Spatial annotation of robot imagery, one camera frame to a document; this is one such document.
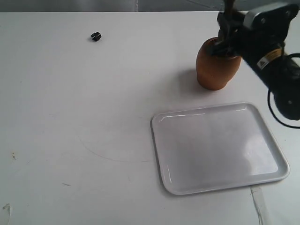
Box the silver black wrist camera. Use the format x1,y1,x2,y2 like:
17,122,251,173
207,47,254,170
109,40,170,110
243,1,300,41

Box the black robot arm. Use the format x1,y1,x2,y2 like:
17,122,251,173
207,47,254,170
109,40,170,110
211,4,300,121

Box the brown wooden handle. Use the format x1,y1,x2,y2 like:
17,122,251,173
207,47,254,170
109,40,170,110
223,0,235,15

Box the white plastic tray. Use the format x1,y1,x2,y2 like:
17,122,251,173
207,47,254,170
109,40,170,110
151,102,290,195

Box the small black plastic clip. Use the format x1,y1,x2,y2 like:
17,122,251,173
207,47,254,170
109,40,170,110
90,32,102,42

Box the black cable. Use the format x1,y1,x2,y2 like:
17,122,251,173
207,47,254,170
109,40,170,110
267,53,300,129

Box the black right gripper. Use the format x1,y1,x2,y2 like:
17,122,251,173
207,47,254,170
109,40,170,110
210,11,285,70

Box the brown wooden mortar cup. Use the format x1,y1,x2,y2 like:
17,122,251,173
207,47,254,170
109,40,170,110
195,37,242,90

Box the clear tape strip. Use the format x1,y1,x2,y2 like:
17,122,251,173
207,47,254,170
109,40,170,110
250,186,271,225

